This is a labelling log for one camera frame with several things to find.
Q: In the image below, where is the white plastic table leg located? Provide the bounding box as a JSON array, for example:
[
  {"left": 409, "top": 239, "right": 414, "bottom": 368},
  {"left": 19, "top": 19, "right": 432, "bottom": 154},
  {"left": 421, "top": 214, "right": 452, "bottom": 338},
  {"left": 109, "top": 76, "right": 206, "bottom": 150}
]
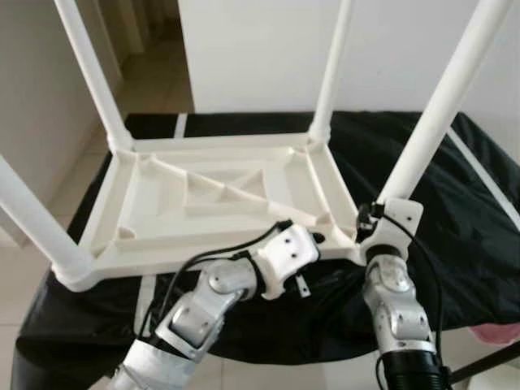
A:
[
  {"left": 55, "top": 0, "right": 135, "bottom": 151},
  {"left": 0, "top": 154, "right": 94, "bottom": 281},
  {"left": 380, "top": 0, "right": 513, "bottom": 204},
  {"left": 309, "top": 0, "right": 356, "bottom": 143}
]

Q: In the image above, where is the white plastic table top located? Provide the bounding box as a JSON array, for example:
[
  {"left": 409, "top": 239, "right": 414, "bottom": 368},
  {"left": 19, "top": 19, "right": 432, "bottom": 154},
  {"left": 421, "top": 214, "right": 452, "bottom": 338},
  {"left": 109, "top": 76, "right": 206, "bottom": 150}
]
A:
[{"left": 50, "top": 130, "right": 371, "bottom": 292}]

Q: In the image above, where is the black cloth table cover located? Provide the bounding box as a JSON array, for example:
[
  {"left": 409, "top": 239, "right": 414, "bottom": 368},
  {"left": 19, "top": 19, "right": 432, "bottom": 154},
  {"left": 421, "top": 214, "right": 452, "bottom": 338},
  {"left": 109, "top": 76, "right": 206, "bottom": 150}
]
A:
[{"left": 12, "top": 110, "right": 520, "bottom": 390}]

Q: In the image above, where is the pink fabric item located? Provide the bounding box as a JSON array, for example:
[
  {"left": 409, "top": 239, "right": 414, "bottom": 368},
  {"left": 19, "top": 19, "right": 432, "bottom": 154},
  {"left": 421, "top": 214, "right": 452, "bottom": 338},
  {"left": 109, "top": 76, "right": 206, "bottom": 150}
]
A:
[{"left": 475, "top": 323, "right": 520, "bottom": 342}]

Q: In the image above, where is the black metal stand leg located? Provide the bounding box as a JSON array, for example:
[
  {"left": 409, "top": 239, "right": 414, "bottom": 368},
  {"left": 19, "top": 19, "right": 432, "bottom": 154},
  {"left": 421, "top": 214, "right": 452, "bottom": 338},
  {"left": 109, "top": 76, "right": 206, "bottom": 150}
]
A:
[{"left": 451, "top": 341, "right": 520, "bottom": 383}]

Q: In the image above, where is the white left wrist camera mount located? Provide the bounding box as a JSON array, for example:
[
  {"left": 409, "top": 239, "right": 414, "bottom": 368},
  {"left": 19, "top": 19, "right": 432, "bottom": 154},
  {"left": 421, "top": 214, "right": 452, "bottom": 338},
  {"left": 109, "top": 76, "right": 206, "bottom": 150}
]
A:
[{"left": 256, "top": 223, "right": 322, "bottom": 300}]

